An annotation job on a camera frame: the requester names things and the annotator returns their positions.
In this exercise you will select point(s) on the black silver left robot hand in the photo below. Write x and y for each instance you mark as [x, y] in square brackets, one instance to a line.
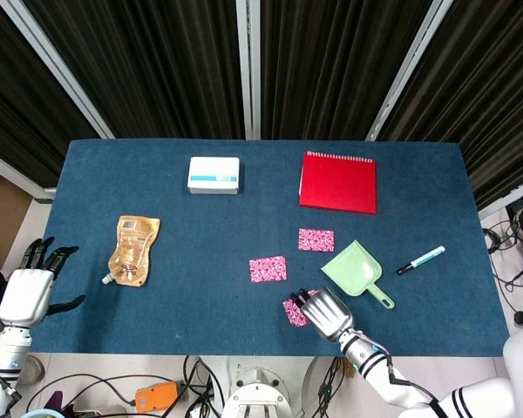
[28, 296]

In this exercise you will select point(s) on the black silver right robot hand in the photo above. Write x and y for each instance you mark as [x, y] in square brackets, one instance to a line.
[329, 313]

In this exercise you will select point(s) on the pink white patterned block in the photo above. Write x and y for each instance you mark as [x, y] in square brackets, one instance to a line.
[293, 315]
[268, 270]
[316, 240]

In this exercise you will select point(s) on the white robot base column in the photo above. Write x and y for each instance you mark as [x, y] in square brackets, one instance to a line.
[255, 392]

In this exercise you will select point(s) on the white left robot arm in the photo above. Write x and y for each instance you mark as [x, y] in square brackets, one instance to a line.
[6, 352]

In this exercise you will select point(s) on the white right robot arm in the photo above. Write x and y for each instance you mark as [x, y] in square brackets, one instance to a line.
[375, 368]

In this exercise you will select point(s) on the light green dustpan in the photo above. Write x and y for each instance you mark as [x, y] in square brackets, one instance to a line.
[353, 270]

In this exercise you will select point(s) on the brown wooden table leg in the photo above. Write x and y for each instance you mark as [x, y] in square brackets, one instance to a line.
[351, 365]

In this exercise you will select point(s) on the clear round jar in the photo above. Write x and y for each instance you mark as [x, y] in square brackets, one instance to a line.
[35, 369]

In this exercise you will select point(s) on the brown cardboard box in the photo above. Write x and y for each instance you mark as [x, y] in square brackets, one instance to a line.
[2, 209]

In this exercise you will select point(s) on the white marker pen black cap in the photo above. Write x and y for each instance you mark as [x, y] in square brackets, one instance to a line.
[423, 259]

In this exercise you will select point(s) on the orange spout pouch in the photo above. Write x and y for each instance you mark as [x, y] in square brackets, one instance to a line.
[133, 248]

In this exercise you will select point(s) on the blue felt table cloth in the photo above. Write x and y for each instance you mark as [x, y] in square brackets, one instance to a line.
[200, 313]

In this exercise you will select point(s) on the red spiral notebook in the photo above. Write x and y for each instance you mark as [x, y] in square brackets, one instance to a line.
[337, 185]

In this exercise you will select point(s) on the orange foot pedal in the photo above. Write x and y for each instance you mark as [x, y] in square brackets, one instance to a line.
[156, 397]

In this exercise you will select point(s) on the white box with teal stripe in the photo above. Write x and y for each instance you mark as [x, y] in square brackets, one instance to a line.
[213, 176]

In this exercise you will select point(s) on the black pleated curtain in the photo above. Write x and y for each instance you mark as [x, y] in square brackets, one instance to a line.
[331, 65]
[157, 65]

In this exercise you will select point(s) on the white metal frame post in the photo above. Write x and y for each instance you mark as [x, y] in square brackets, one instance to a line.
[249, 69]
[56, 69]
[403, 69]

